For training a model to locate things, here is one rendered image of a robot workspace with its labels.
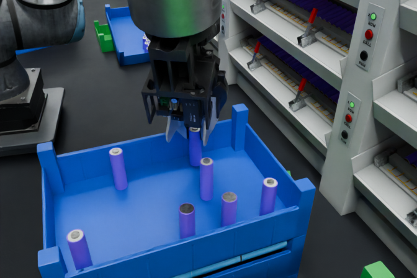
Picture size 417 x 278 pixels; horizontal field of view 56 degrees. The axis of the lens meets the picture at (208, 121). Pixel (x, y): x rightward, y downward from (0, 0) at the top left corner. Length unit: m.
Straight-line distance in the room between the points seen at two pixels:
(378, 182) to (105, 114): 0.87
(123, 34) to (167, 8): 1.46
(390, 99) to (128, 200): 0.52
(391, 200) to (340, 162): 0.14
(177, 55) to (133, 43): 1.39
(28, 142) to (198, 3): 0.90
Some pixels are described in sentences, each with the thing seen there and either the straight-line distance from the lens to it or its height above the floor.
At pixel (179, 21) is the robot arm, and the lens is 0.36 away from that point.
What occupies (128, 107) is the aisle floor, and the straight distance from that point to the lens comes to 1.38.
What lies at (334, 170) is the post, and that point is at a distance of 0.98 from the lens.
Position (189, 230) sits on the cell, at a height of 0.36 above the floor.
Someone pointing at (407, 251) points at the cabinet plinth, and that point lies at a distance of 0.94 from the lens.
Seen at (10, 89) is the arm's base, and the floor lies 0.19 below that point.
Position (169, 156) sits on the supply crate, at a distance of 0.60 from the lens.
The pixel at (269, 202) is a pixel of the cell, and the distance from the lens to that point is 0.49.
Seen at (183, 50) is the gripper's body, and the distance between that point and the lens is 0.36.
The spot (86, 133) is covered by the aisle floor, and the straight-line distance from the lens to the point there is 1.28.
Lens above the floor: 0.71
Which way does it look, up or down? 34 degrees down
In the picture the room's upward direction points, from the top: straight up
